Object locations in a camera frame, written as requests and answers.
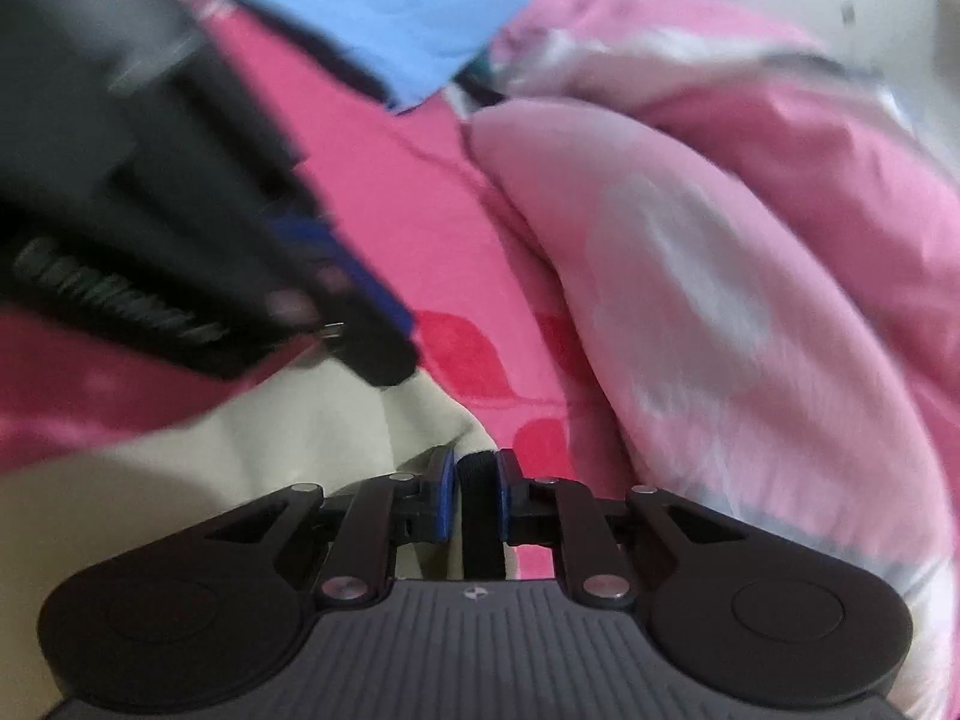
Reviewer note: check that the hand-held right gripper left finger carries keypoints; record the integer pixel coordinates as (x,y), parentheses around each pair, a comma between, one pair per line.
(446,495)

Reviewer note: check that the pink floral duvet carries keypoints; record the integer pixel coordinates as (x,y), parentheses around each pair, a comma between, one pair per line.
(712,277)

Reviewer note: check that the blue cloth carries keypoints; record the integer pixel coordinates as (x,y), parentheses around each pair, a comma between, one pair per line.
(375,7)

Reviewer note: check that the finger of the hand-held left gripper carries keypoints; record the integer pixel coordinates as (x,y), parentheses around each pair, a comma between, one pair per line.
(352,277)

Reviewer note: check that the pink flower-print blanket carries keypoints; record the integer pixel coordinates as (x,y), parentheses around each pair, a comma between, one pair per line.
(375,165)

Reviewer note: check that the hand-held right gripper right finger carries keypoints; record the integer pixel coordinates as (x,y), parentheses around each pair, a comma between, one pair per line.
(504,499)

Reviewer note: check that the beige zip jacket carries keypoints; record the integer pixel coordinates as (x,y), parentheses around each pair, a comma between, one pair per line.
(225,465)

